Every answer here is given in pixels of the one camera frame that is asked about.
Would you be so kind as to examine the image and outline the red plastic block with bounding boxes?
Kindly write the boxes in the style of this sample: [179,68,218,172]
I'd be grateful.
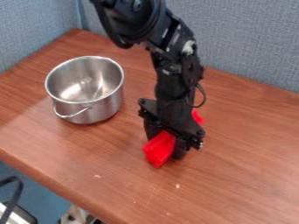
[143,109,204,168]

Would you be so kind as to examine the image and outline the black and silver equipment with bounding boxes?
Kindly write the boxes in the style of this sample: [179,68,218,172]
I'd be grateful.
[0,202,39,224]

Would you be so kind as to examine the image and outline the metal pot with handle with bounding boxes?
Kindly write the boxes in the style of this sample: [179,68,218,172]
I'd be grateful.
[44,56,126,125]

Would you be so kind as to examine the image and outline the white object under table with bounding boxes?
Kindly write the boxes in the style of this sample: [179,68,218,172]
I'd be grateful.
[58,205,104,224]

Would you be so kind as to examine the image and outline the black cable loop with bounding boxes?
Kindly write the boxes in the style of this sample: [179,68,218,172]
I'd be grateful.
[0,176,24,224]

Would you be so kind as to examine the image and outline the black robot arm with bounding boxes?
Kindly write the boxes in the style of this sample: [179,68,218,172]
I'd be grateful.
[90,0,206,159]

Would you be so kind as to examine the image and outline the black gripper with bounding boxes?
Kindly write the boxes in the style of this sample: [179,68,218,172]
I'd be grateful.
[138,98,206,159]

